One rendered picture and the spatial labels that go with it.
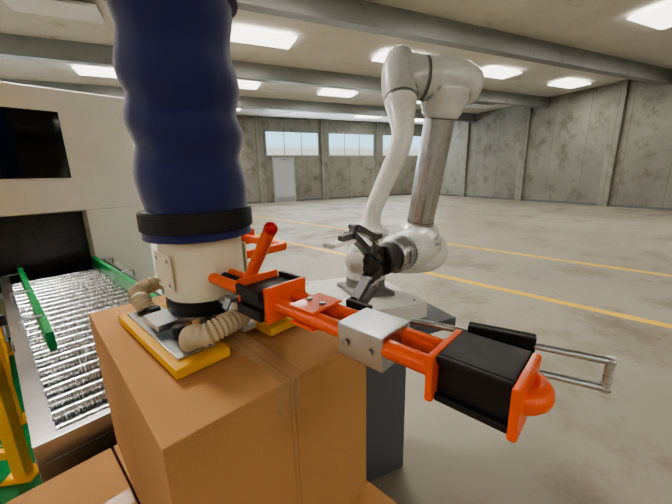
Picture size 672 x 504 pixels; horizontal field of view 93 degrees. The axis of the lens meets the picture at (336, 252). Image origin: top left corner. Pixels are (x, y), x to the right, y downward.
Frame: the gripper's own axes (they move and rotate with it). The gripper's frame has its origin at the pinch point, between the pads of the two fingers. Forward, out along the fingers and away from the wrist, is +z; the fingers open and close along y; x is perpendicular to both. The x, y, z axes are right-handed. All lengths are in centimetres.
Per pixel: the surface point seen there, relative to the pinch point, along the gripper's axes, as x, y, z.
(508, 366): -36.4, -3.4, 15.2
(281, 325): 8.9, 10.8, 7.0
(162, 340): 20.2, 9.9, 26.8
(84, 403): 84, 53, 36
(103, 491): 41, 53, 39
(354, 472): -5.3, 45.1, 0.2
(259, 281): 3.9, -2.4, 14.6
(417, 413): 27, 108, -92
